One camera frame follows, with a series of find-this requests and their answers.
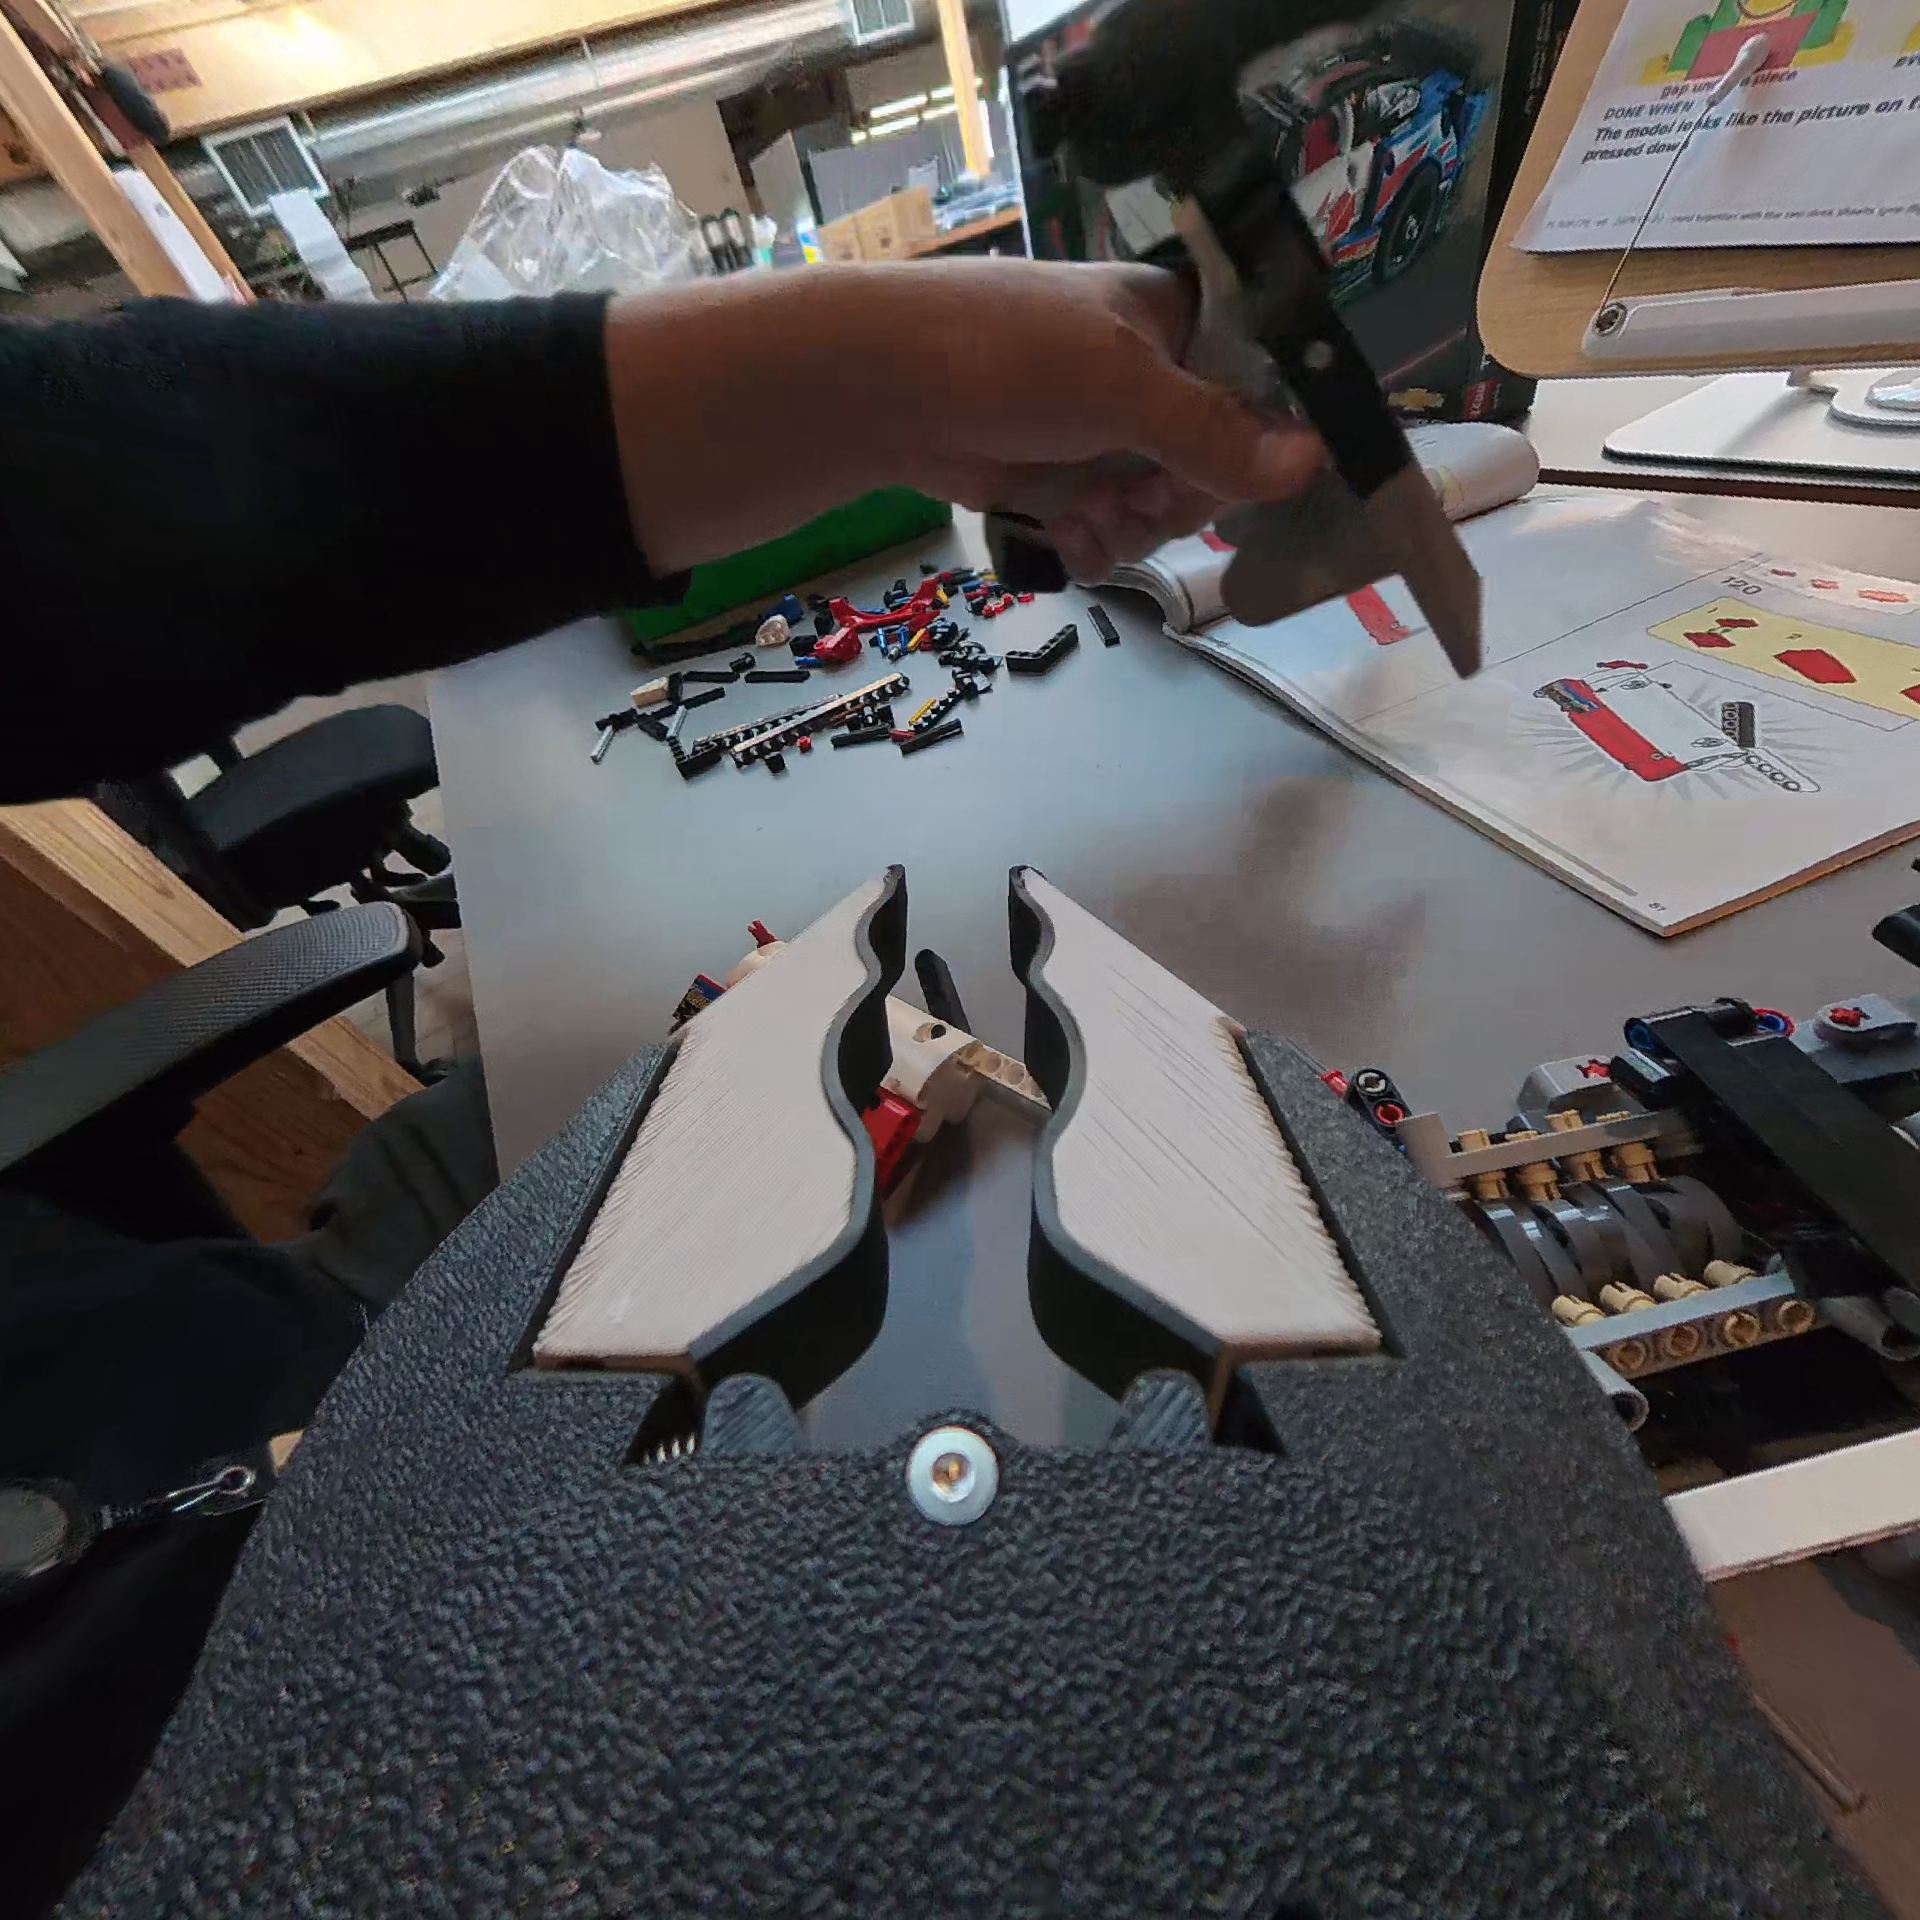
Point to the clear plastic bag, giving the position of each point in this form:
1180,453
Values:
570,224

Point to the toy car set box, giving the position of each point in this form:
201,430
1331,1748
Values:
1411,136

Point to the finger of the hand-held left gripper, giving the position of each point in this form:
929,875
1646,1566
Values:
1358,406
1335,564

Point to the toy brick car model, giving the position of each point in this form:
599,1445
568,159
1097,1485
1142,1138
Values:
1651,1200

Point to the red white brick side panel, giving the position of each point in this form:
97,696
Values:
945,1051

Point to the pile of loose brick pieces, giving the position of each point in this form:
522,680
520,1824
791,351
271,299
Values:
795,723

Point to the printed instruction sheet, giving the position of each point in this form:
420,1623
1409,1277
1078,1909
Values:
1724,149

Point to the wooden beam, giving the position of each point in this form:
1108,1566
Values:
89,166

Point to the person's left hand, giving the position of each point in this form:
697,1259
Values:
930,375

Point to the person's left forearm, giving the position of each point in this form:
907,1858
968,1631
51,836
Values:
300,524

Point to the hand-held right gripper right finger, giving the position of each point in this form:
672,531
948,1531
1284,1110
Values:
1200,1186

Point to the instruction booklet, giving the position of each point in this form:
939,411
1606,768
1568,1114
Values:
1500,720

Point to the green plastic bin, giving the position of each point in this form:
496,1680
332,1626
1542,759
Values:
780,571

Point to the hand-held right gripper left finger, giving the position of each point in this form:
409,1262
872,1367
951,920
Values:
720,1172

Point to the brown cardboard box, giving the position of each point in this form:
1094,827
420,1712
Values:
878,224

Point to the wooden document stand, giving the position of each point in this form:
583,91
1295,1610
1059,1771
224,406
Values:
1546,317

